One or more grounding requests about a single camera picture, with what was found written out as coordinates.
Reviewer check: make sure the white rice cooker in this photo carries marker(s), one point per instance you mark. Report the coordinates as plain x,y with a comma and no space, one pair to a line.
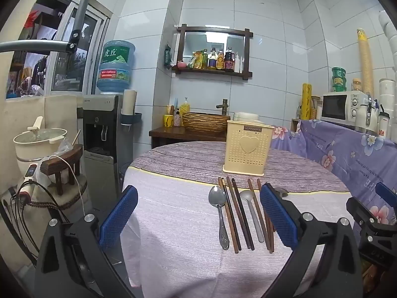
245,116

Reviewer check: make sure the purple label bottle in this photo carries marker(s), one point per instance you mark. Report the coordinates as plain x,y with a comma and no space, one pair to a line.
212,59

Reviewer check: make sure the grey water dispenser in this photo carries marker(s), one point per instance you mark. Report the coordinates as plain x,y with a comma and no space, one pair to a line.
100,136

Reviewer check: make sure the grey metal tube frame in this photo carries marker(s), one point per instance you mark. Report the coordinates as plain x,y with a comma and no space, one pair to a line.
80,15

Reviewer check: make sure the white framed window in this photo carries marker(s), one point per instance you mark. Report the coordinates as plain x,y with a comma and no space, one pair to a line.
77,52

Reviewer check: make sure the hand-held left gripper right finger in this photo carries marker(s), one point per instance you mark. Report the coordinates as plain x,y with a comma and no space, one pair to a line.
277,217

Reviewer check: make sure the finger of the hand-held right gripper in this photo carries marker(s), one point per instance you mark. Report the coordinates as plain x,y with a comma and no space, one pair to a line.
389,195
361,211

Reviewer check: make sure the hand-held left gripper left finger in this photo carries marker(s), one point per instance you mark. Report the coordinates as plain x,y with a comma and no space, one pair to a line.
119,217

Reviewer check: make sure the cream plastic utensil holder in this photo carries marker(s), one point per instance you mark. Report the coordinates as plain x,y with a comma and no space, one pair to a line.
248,149

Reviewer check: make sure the wooden framed mirror shelf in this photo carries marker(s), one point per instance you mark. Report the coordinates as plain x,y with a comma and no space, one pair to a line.
214,73

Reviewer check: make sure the dark wooden cabinet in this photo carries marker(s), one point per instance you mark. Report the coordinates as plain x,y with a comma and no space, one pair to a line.
173,138

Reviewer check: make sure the white power strip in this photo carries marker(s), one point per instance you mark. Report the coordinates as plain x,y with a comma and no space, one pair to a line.
28,180

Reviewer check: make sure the dark soy sauce bottle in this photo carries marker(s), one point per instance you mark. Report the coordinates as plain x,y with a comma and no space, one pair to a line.
229,59

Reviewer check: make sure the cream pot with lid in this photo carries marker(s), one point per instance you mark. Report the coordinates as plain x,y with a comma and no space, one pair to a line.
37,149

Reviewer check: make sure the clear storage jar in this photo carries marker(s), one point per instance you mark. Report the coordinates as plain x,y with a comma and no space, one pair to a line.
315,108

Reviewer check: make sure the tall yellow paper cup stack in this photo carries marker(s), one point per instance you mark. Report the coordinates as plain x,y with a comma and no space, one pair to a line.
366,62

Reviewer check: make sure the stack of white cups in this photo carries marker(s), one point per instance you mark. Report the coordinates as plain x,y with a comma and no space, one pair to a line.
387,96

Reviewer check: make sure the white bottle with black cap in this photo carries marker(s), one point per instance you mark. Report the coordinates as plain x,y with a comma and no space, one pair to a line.
383,124

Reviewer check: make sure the white microwave oven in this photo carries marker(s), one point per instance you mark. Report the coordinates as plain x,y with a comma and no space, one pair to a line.
336,107

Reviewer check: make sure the yellow-green oil bottle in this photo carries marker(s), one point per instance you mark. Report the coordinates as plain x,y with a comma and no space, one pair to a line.
204,59

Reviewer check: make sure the stack of green bowls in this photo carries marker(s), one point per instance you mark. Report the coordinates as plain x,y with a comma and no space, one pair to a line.
338,79

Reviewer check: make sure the blue water jug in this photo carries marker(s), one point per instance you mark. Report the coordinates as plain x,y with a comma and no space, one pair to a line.
115,68

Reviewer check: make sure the blue cup holder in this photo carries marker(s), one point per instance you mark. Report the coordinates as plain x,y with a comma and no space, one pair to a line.
133,119

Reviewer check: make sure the grey matte spoon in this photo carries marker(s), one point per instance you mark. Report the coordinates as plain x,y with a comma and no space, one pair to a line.
247,196

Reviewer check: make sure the woven pattern wash basin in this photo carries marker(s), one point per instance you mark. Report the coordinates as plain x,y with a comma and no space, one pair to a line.
204,124

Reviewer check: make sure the small wooden box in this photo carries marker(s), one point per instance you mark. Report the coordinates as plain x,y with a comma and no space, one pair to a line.
296,124

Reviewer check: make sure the yellow seasoning packet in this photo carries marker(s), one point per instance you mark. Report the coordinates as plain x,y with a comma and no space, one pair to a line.
194,60

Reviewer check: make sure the green hanging packet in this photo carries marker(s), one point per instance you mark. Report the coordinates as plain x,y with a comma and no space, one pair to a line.
167,56

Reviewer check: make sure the white paper cup sleeve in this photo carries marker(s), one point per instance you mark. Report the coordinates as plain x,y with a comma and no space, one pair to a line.
129,102

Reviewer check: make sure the amber sauce bottle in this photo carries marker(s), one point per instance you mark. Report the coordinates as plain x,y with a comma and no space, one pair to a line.
220,59

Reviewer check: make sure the dark wooden chopstick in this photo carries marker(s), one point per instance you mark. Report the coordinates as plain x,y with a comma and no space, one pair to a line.
231,214
243,214

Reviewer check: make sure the yellow wrapped roll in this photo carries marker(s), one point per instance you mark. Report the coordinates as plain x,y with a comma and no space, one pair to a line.
306,102

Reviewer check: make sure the yellow soap bottle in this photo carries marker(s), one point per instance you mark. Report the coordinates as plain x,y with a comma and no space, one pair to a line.
185,108

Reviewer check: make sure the bronze faucet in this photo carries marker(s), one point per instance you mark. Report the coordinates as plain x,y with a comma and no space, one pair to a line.
222,105

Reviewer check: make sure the small yellow jar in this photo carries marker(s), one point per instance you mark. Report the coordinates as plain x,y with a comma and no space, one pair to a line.
356,85

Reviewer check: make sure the white squeeze bottle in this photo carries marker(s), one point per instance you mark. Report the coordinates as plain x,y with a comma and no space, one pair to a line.
237,64

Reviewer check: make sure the blue toothbrush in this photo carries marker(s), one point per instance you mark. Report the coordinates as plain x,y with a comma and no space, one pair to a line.
175,105

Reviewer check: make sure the white thermos jug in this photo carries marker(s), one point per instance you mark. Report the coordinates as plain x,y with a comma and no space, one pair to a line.
367,115

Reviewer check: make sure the purple floral cloth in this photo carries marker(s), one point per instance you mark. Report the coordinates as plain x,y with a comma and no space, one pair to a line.
335,152

